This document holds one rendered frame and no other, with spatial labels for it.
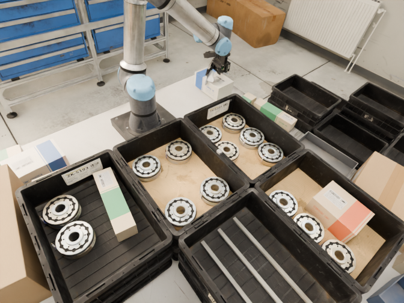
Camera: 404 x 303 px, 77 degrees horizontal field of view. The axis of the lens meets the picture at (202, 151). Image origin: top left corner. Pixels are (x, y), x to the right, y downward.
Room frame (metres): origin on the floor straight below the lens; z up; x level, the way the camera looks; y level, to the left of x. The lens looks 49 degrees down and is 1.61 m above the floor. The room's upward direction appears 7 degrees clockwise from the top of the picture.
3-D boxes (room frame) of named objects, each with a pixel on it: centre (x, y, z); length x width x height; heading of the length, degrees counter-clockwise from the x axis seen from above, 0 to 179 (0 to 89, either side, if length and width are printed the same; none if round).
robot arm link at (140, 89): (0.89, 0.30, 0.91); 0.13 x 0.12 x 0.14; 32
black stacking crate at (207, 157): (0.51, 0.07, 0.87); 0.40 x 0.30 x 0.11; 44
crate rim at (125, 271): (0.31, 0.29, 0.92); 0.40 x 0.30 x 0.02; 44
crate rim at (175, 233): (0.51, 0.07, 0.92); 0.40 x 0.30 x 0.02; 44
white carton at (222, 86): (1.28, -0.01, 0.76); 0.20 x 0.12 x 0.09; 47
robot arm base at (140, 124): (0.88, 0.29, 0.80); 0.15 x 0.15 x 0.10
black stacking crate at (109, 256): (0.31, 0.29, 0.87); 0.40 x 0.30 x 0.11; 44
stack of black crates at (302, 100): (1.54, -0.68, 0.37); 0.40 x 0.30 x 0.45; 47
